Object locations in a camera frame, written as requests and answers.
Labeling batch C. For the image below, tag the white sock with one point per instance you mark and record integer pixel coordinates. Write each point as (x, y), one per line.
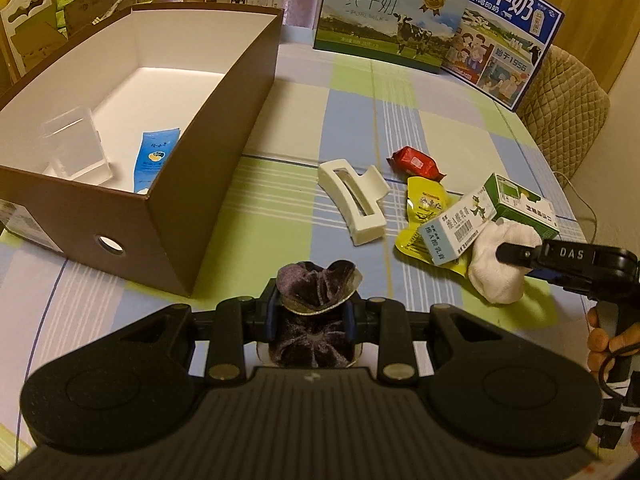
(497, 282)

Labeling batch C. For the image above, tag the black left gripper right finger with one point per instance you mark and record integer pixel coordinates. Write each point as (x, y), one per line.
(488, 388)

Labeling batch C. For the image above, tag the brown cardboard carton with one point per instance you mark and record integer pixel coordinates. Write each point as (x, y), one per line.
(35, 28)

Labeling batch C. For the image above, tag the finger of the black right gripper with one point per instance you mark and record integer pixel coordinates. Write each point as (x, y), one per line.
(521, 256)

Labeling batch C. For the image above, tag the dark purple scrunchie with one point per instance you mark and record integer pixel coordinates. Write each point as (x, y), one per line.
(314, 319)

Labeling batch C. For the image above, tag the blue cream tube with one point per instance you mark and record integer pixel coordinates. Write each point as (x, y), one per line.
(155, 148)

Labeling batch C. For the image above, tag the yellow snack packet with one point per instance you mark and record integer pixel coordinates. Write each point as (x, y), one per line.
(426, 199)

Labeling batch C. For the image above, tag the brown cardboard shoe box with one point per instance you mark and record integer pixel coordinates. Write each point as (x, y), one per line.
(201, 67)

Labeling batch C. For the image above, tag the beige quilted chair cover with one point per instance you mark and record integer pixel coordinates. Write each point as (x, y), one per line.
(564, 109)

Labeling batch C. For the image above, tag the red snack packet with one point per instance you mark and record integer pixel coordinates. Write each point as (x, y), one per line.
(412, 161)

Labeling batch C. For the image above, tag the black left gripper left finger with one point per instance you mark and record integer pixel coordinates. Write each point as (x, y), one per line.
(140, 384)

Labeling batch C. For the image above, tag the white ointment box with parrot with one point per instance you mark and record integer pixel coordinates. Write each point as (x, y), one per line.
(450, 234)

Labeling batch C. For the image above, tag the person's right hand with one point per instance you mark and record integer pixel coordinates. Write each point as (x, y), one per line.
(600, 345)

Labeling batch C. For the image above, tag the clear plastic case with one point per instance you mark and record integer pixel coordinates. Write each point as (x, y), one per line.
(74, 148)

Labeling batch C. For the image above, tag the blue milk carton box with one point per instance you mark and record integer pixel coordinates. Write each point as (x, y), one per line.
(499, 45)

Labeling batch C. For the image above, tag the green cow milk carton box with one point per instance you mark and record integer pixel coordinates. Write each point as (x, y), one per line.
(412, 33)

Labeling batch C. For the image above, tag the green white spray medicine box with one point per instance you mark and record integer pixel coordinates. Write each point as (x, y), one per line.
(513, 202)

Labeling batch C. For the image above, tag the white hair claw clip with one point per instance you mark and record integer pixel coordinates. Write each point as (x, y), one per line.
(357, 197)

